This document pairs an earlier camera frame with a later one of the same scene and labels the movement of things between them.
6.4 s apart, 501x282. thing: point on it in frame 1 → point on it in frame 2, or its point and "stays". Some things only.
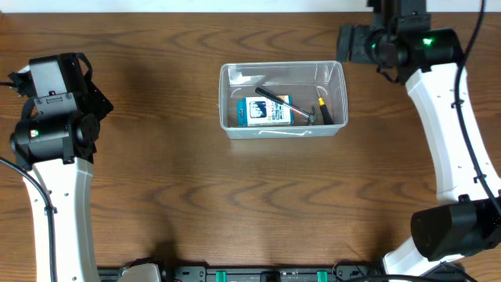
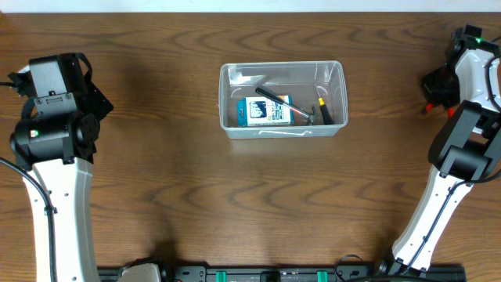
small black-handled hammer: (311, 117) stays
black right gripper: (359, 49) → (428, 84)
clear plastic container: (282, 99) stays
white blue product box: (263, 111) stays
